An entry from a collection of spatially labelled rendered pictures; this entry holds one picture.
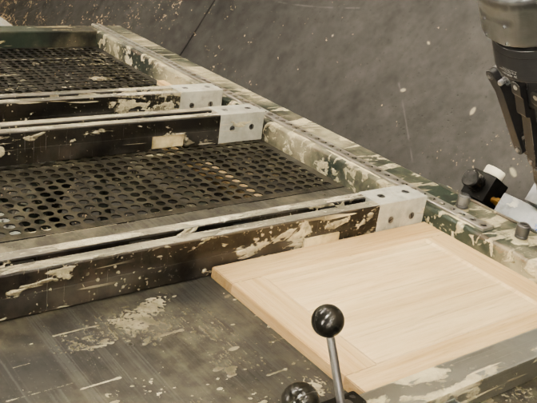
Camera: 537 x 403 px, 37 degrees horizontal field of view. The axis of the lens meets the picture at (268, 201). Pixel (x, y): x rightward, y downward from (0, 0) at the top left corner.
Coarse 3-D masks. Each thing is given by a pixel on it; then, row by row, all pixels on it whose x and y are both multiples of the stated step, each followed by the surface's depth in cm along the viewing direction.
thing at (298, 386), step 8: (296, 384) 75; (304, 384) 75; (288, 392) 75; (296, 392) 74; (304, 392) 74; (312, 392) 75; (280, 400) 75; (288, 400) 74; (296, 400) 74; (304, 400) 74; (312, 400) 74
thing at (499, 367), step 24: (528, 336) 113; (456, 360) 105; (480, 360) 106; (504, 360) 106; (528, 360) 107; (408, 384) 98; (432, 384) 99; (456, 384) 100; (480, 384) 102; (504, 384) 106
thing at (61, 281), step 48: (384, 192) 149; (96, 240) 116; (144, 240) 119; (192, 240) 120; (240, 240) 126; (288, 240) 133; (0, 288) 104; (48, 288) 108; (96, 288) 113; (144, 288) 118
